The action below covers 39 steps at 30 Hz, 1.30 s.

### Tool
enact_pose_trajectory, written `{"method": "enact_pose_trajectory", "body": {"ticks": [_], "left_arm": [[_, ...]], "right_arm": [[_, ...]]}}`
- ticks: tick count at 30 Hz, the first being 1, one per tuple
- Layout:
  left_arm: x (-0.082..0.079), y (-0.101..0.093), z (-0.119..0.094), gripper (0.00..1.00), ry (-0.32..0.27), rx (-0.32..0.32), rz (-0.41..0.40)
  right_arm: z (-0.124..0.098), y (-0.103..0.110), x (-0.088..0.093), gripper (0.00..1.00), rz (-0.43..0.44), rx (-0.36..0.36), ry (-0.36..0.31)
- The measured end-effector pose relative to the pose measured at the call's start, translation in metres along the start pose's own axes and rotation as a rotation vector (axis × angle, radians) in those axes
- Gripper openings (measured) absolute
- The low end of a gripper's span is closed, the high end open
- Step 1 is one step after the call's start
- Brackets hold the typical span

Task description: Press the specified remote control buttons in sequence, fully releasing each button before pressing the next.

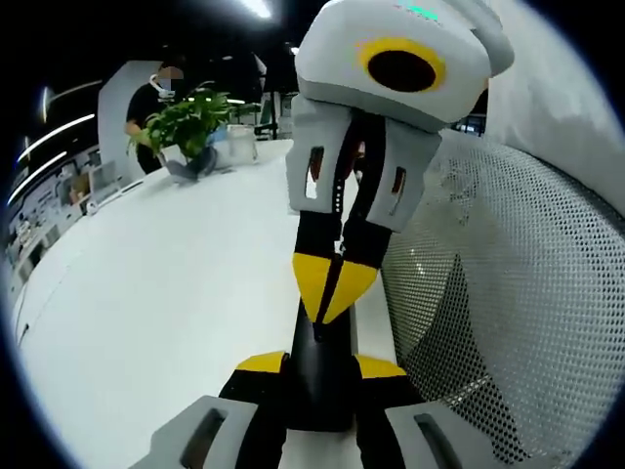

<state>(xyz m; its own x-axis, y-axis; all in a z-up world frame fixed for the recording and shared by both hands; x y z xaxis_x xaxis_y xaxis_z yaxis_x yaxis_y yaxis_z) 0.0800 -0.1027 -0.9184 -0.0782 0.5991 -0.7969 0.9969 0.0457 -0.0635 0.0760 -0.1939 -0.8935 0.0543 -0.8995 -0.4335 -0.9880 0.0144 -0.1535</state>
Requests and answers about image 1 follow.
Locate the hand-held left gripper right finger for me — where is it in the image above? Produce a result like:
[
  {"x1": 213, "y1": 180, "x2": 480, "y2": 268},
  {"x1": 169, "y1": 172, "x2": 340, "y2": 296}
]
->
[{"x1": 352, "y1": 354, "x2": 534, "y2": 469}]

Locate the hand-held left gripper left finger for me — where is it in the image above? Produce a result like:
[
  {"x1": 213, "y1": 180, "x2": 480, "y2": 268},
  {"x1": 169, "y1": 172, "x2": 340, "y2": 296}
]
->
[{"x1": 129, "y1": 350, "x2": 294, "y2": 469}]

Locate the black remote control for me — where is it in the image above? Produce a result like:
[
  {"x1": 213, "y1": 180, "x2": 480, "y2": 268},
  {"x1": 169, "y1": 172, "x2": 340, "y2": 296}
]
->
[{"x1": 290, "y1": 292, "x2": 361, "y2": 434}]

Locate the clear plastic container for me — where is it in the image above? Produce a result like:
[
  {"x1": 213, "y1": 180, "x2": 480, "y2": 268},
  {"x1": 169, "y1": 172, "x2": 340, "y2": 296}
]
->
[{"x1": 226, "y1": 124, "x2": 259, "y2": 166}]

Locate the dark blue cloth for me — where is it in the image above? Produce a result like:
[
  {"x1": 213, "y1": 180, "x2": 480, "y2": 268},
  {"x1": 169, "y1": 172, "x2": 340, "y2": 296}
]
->
[{"x1": 163, "y1": 146, "x2": 219, "y2": 186}]

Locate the person's white shirt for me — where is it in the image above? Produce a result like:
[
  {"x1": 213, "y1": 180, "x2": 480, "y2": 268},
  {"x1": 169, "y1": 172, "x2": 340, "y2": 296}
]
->
[{"x1": 482, "y1": 0, "x2": 622, "y2": 217}]

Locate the grey mesh office chair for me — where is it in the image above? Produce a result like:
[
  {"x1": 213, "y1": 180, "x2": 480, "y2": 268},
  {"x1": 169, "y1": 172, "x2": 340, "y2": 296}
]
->
[{"x1": 380, "y1": 130, "x2": 625, "y2": 469}]

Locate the green potted plant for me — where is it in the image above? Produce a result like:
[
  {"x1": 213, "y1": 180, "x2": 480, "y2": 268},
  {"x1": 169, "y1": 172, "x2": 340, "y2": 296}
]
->
[{"x1": 127, "y1": 80, "x2": 233, "y2": 170}]

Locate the white office chair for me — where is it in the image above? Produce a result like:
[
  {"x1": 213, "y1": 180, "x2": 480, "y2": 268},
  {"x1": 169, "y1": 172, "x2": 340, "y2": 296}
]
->
[{"x1": 90, "y1": 159, "x2": 122, "y2": 202}]

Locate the ceiling light strip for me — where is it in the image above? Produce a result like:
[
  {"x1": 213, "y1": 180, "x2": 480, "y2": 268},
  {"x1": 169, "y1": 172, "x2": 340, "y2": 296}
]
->
[
  {"x1": 6, "y1": 150, "x2": 69, "y2": 207},
  {"x1": 17, "y1": 112, "x2": 97, "y2": 163}
]

